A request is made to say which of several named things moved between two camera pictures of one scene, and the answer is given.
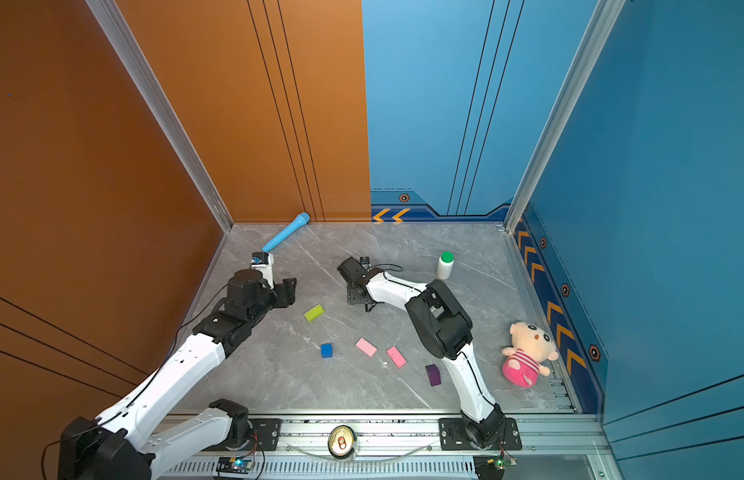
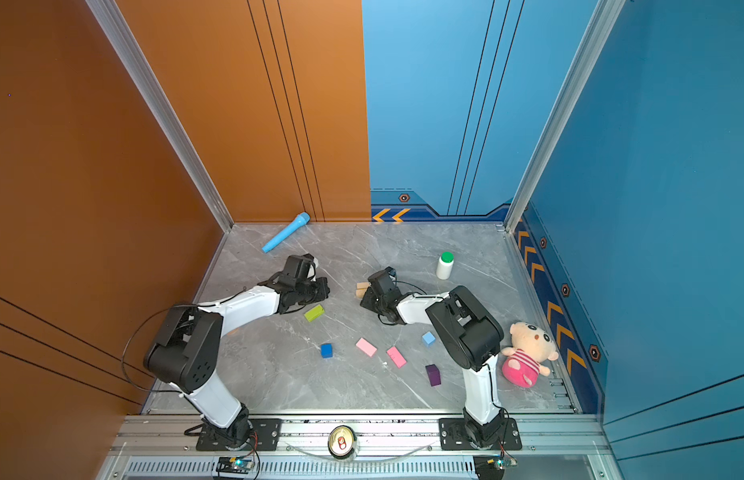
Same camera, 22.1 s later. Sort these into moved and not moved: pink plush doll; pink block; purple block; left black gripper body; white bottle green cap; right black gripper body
Moved: right black gripper body; left black gripper body
Not moved: pink block; pink plush doll; white bottle green cap; purple block
